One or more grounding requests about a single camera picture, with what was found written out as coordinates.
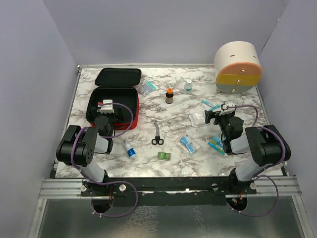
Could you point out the white bottle blue label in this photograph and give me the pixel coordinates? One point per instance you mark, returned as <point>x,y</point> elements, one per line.
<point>130,151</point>

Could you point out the red black medicine case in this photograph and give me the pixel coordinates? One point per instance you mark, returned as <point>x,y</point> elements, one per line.
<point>117,84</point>

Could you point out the white gauze clear bag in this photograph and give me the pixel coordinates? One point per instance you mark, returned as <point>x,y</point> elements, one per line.
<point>198,119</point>

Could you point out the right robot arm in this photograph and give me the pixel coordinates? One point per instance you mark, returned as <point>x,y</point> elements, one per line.
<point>265,143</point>

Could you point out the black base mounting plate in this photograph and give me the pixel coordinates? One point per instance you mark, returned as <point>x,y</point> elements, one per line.
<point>165,191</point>

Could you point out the blue packets clear bag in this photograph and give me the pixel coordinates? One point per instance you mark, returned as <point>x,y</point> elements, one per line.
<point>188,144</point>

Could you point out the aluminium frame rail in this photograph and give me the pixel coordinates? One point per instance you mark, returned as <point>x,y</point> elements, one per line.
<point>71,188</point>

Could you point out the round pastel drawer cabinet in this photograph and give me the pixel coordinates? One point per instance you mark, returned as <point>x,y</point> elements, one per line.
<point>237,67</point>

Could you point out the small teal clear pouch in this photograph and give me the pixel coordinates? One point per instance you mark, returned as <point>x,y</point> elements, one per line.
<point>147,88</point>

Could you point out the small green box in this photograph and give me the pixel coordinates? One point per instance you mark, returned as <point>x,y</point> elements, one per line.
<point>164,156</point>

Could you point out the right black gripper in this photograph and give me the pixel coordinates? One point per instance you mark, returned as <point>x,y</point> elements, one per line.
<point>219,114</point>

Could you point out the blue yellow plaster pack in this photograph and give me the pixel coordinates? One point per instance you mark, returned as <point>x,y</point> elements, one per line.
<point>216,143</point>

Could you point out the brown bottle orange cap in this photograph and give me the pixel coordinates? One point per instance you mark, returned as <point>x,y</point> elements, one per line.
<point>169,96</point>

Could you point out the black handled scissors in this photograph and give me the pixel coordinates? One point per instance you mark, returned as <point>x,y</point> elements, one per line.
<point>157,139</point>

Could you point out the teal wrapped swab pieces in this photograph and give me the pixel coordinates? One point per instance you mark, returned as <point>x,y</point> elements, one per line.
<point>212,107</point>

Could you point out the clear bottle green label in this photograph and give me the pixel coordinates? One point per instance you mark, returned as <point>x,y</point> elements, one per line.
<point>188,86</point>

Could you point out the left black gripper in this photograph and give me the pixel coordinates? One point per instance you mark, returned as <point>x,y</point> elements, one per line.
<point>101,112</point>

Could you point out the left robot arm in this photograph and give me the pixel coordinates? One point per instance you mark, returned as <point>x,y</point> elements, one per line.
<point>78,145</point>

